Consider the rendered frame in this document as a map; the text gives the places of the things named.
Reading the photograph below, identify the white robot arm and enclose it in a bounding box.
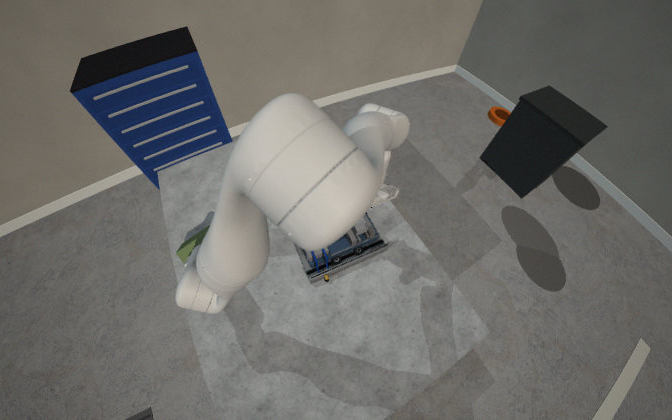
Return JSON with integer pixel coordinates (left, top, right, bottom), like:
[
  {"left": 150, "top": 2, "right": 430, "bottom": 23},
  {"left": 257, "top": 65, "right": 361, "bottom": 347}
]
[{"left": 175, "top": 93, "right": 410, "bottom": 314}]

